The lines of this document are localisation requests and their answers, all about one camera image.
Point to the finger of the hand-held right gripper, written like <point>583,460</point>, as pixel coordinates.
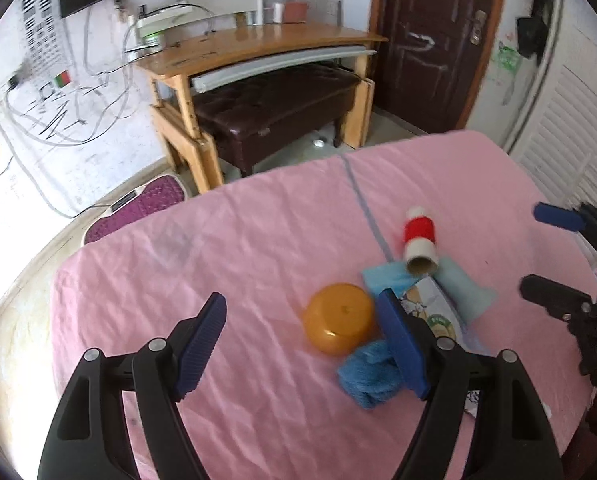
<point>556,215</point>
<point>543,290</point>

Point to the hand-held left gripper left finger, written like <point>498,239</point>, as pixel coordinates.
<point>201,345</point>

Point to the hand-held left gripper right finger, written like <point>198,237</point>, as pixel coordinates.
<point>403,340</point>

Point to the blue knitted cloth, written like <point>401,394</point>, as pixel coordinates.
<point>368,370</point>

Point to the white dotted plastic wrapper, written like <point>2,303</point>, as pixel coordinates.
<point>472,402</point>

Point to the printed purple white carton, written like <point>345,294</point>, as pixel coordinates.
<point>433,310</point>

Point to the light blue packet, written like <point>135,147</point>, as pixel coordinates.
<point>383,280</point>

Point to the orange plastic bowl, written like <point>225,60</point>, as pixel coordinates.
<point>336,315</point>

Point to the light blue cloth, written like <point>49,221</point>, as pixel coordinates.
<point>466,287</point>

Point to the white louvered door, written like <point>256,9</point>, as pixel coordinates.
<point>568,125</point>

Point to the red white yarn tube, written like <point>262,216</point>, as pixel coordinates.
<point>421,232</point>

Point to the pink tablecloth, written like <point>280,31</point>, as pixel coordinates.
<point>253,240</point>

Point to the purple foot massage mat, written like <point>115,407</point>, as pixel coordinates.
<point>148,197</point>

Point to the dark brown door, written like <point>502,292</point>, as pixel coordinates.
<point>428,85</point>

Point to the black hanging bag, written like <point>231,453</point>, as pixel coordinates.
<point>533,30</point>

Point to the dark brown padded bench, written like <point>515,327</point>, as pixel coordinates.
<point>278,105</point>

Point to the wooden desk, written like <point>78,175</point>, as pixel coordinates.
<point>278,40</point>

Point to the pink box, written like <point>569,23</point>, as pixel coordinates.
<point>296,11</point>

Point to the clear cup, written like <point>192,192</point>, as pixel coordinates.
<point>277,13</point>

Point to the white desk riser shelf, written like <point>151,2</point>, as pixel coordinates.
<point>228,5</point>

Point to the eye chart poster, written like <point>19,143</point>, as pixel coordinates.
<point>41,25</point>

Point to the white wall socket strip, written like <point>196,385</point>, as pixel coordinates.
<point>3,92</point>

